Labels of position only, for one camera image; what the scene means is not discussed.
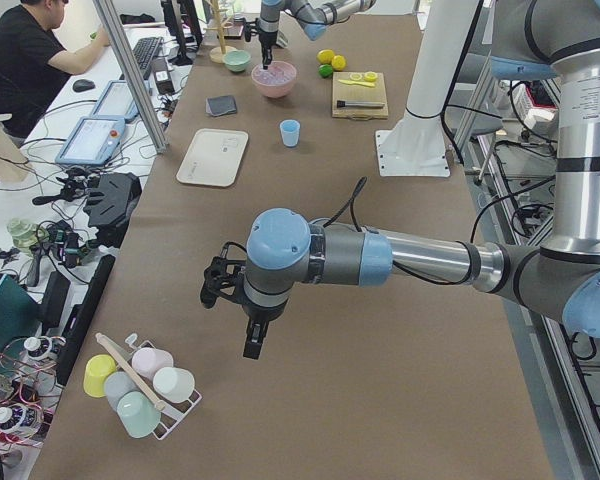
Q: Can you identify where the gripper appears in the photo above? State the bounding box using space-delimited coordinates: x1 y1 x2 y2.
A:
259 30 277 69
243 304 280 359

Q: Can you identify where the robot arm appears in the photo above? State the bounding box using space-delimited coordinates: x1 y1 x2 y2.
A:
256 0 375 70
240 1 600 359

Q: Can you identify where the steel ice scoop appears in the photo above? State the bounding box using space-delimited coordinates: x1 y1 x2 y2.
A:
275 30 289 49

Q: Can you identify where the pile of clear ice cubes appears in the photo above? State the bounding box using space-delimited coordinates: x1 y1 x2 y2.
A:
252 61 296 86

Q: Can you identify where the light blue plastic cup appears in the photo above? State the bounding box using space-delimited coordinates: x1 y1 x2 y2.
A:
279 119 301 148

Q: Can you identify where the white cup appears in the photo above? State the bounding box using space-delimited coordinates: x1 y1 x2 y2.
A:
152 367 195 403

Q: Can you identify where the pink cup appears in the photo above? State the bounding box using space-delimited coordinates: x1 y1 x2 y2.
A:
131 347 174 380

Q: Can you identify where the mint green cup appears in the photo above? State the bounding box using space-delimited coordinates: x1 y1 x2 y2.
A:
116 391 161 438

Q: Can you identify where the grey cup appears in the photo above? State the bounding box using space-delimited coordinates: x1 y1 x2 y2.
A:
104 371 136 411

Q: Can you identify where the yellow cup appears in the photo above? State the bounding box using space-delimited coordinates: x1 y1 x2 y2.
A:
83 354 117 398

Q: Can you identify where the mint green bowl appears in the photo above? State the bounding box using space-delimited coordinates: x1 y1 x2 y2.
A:
223 50 251 73

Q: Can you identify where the pink bowl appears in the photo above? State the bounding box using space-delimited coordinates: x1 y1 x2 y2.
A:
251 60 297 98

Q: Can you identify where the dark red tray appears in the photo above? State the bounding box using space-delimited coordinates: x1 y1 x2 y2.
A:
221 18 245 40

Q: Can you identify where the wooden mug tree stand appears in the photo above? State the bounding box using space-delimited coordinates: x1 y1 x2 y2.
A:
206 0 236 64

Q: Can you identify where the green lime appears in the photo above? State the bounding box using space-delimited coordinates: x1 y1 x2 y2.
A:
318 64 334 78

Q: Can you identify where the yellow lemon right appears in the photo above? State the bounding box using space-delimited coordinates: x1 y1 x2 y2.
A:
330 55 347 71

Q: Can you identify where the bamboo cutting board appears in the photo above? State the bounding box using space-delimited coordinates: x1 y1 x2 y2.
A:
332 72 389 119

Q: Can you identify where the black monitor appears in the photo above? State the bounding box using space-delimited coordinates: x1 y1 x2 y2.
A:
160 0 203 66

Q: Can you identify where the steel muddler black tip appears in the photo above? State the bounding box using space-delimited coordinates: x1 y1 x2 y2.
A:
336 100 385 109

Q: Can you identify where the yellow plastic knife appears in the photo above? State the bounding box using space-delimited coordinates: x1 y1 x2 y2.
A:
337 79 376 88

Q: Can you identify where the black box on desk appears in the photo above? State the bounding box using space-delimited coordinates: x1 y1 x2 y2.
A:
151 57 175 95

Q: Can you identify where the black keyboard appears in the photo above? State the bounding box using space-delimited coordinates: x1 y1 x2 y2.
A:
133 37 163 80

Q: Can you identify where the cream rabbit tray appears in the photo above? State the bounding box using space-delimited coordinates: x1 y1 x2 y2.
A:
176 128 249 188

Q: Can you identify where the teach pendant far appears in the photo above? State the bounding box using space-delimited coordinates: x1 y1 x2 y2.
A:
91 80 139 123

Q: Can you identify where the teach pendant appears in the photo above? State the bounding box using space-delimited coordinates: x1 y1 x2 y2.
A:
91 80 139 123
55 115 126 167

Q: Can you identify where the black computer mouse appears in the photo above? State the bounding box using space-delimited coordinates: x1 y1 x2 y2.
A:
72 79 95 93

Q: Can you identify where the teach pendant near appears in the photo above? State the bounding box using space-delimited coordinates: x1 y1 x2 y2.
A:
55 115 126 167

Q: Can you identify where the person in black shirt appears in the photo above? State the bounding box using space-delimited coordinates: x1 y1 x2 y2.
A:
0 1 109 138

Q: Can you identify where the white wire cup rack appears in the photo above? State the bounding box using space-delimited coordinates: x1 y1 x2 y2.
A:
125 333 202 440

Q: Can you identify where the wooden rack handle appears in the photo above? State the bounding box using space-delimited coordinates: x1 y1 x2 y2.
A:
95 332 166 411

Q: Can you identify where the aluminium frame post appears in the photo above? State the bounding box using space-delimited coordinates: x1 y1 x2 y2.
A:
93 0 167 154

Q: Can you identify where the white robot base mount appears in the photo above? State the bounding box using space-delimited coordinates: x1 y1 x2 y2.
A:
376 0 482 178

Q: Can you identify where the black plastic bracket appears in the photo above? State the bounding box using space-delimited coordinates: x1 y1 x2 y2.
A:
83 173 142 248

